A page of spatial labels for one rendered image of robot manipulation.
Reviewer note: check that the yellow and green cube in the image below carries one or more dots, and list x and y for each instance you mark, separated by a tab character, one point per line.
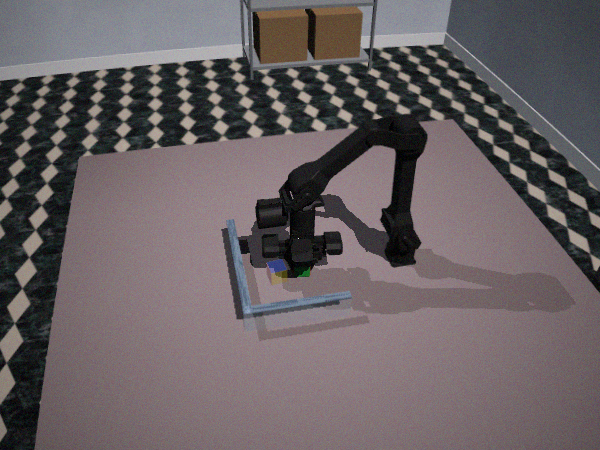
301	271

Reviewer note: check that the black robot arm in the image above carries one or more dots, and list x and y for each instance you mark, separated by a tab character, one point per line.
309	180

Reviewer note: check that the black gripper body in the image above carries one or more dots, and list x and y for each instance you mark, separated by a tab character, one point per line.
272	247

